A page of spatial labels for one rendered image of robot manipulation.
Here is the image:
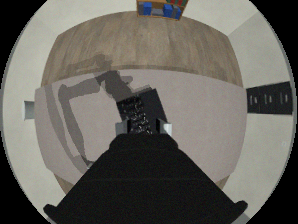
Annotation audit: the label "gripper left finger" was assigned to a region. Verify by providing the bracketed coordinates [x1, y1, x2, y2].
[115, 118, 131, 136]

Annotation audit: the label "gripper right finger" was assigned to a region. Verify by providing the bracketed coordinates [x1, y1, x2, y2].
[156, 119, 172, 136]

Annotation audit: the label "black lighting desk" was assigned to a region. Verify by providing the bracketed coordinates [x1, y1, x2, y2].
[116, 88, 168, 134]

